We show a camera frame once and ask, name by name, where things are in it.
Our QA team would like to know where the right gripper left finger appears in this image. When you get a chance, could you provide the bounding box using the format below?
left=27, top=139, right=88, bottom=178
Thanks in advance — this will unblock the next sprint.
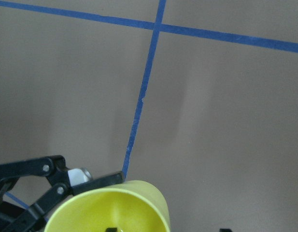
left=0, top=155, right=125, bottom=232

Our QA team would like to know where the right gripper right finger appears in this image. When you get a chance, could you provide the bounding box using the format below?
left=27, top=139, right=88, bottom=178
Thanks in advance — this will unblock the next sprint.
left=219, top=228, right=232, bottom=232

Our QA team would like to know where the yellow plastic cup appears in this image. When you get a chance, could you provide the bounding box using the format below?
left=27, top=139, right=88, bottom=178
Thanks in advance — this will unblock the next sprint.
left=44, top=180, right=171, bottom=232

